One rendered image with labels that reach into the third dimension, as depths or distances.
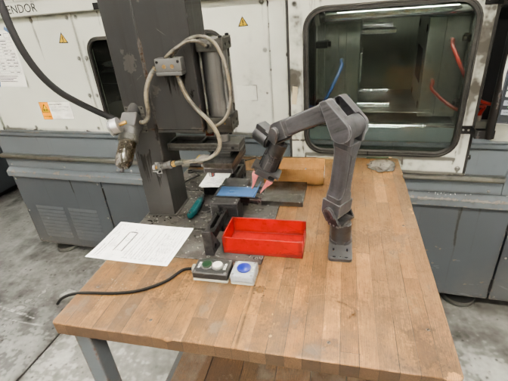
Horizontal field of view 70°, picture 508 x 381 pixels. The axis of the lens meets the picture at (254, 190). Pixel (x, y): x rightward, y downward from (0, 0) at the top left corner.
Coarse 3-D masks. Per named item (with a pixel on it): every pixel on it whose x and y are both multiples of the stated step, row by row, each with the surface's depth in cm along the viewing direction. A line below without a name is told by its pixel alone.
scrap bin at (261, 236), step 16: (240, 224) 123; (256, 224) 121; (272, 224) 120; (288, 224) 119; (304, 224) 117; (224, 240) 113; (240, 240) 112; (256, 240) 110; (272, 240) 109; (288, 240) 117; (304, 240) 113; (288, 256) 110
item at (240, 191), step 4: (224, 188) 135; (228, 188) 135; (232, 188) 135; (236, 188) 134; (240, 188) 134; (244, 188) 134; (248, 188) 134; (252, 188) 133; (256, 188) 133; (220, 192) 133; (224, 192) 132; (228, 192) 132; (236, 192) 132; (240, 192) 131; (244, 192) 131; (248, 192) 131; (252, 192) 131; (256, 192) 127; (240, 196) 129; (244, 196) 129; (248, 196) 128; (252, 196) 128
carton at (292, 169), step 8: (288, 160) 161; (296, 160) 160; (304, 160) 159; (312, 160) 158; (320, 160) 158; (280, 168) 164; (288, 168) 163; (296, 168) 162; (304, 168) 161; (312, 168) 160; (320, 168) 159; (280, 176) 153; (288, 176) 152; (296, 176) 151; (304, 176) 150; (312, 176) 149; (320, 176) 149; (312, 184) 151; (320, 184) 150
